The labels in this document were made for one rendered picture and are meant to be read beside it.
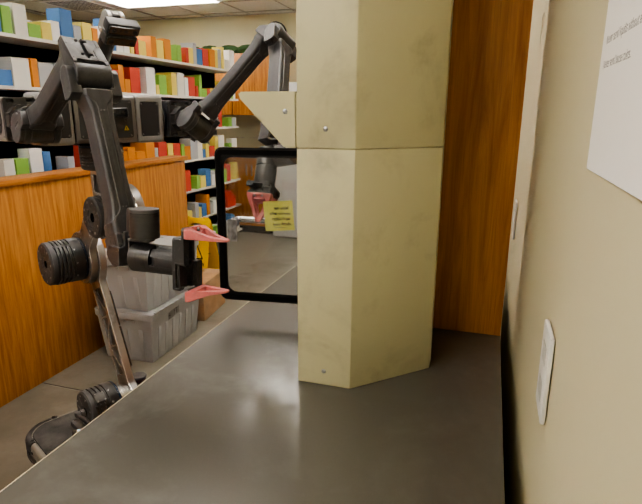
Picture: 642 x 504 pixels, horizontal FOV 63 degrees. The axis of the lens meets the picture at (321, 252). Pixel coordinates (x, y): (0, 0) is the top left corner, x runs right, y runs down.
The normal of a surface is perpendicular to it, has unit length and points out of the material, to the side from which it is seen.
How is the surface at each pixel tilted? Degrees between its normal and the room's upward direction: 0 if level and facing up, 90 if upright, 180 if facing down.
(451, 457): 0
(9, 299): 90
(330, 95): 90
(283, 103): 90
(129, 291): 95
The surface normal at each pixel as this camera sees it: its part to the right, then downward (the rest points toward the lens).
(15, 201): 0.95, 0.08
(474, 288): -0.30, 0.24
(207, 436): 0.00, -0.97
